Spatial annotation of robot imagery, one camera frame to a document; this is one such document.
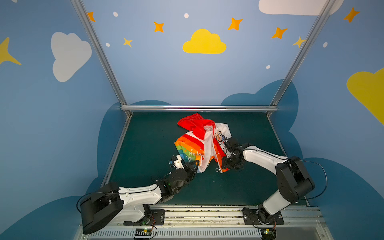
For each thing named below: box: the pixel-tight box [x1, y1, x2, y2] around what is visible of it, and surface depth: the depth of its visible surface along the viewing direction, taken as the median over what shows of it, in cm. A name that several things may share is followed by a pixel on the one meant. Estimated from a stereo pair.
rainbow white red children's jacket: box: [174, 112, 232, 173], surface depth 103 cm
